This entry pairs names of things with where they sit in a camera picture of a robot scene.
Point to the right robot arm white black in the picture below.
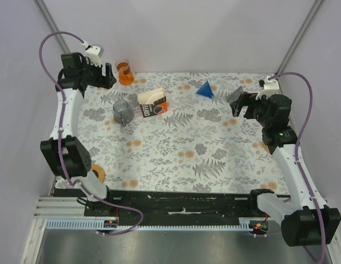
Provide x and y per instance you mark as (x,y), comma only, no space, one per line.
(306,219)

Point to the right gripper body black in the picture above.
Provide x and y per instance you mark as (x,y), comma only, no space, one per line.
(255,107)

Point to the left aluminium frame post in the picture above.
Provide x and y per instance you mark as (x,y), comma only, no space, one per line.
(50,22)

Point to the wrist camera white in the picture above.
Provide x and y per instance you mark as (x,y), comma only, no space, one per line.
(269,88)
(93,53)

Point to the floral tablecloth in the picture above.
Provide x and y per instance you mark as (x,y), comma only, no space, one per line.
(197,145)

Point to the aluminium frame post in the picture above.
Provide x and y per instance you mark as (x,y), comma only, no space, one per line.
(312,13)
(50,22)

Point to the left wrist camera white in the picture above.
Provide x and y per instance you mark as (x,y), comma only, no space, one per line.
(93,53)

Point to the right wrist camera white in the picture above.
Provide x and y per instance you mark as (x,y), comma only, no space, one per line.
(269,88)

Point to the coffee filter box orange black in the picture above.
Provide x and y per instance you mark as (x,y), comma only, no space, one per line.
(153,103)

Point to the grey glass mug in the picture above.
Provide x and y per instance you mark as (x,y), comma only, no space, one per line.
(122,112)

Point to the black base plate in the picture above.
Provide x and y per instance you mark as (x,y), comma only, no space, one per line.
(149,202)

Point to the white cable duct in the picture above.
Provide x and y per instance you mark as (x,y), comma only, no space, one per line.
(239,224)

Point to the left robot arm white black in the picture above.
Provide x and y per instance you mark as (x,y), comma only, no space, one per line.
(65,154)

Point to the aluminium rail front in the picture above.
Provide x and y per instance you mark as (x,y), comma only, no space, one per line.
(59,208)

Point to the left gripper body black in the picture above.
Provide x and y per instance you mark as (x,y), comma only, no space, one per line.
(94,77)

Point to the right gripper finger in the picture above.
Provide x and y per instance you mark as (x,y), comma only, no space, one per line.
(242,101)
(236,110)

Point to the orange glass carafe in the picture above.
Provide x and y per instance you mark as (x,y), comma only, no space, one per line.
(125,75)

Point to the right aluminium frame post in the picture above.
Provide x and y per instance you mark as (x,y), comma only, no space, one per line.
(312,13)

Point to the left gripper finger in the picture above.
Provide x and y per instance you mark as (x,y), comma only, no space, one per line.
(111,79)
(108,70)

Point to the blue plastic dripper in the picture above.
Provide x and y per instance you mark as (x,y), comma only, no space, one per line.
(205,90)

